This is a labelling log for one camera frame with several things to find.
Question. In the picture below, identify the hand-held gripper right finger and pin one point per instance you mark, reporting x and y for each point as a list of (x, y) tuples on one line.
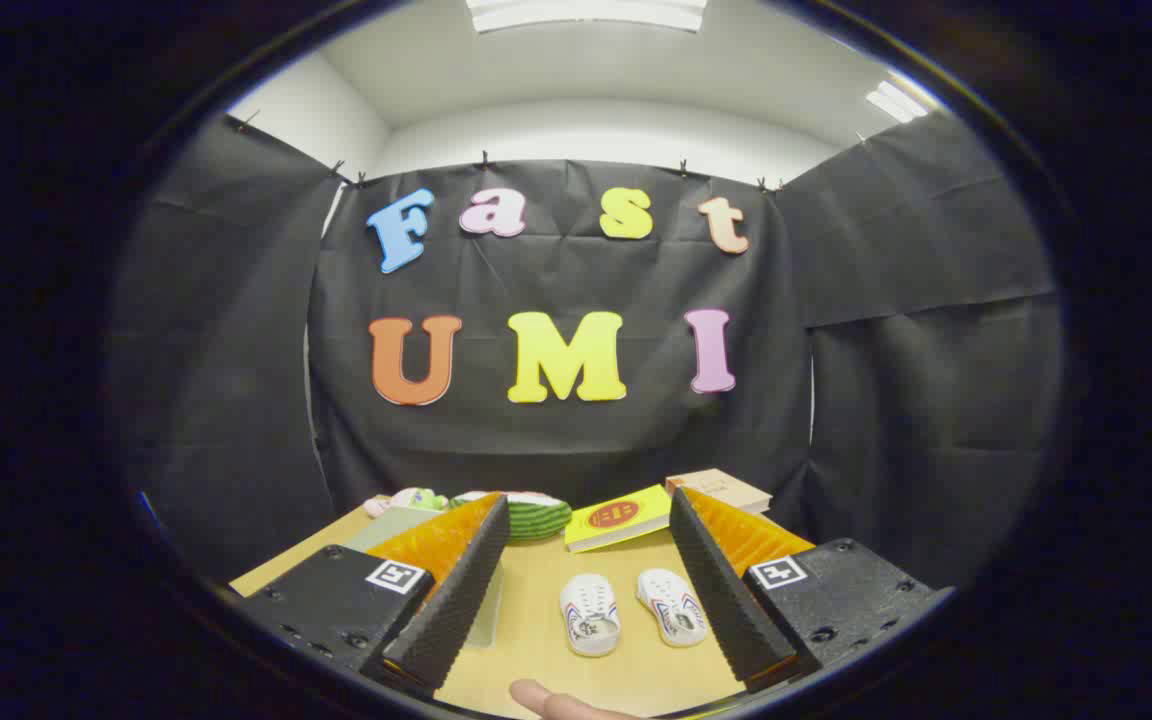
[(721, 600)]

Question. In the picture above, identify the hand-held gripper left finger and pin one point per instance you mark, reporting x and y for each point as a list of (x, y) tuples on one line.
[(456, 600)]

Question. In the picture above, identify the white canvas shoe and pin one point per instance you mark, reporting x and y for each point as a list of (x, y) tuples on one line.
[(671, 605), (589, 613)]

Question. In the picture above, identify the beige fabric storage box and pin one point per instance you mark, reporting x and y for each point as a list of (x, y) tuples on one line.
[(391, 525)]

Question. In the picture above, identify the tan book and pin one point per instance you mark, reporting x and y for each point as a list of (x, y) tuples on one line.
[(721, 490)]

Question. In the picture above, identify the pink and green plush toy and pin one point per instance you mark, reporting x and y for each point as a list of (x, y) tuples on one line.
[(406, 498)]

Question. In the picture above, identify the watermelon slice plush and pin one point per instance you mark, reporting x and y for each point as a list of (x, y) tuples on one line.
[(536, 517)]

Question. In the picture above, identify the yellow book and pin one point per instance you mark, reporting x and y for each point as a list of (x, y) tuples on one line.
[(616, 517)]

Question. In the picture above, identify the small ceiling light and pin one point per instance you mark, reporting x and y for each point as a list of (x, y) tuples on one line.
[(896, 100)]

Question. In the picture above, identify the long ceiling light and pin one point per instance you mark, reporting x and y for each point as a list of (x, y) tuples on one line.
[(586, 12)]

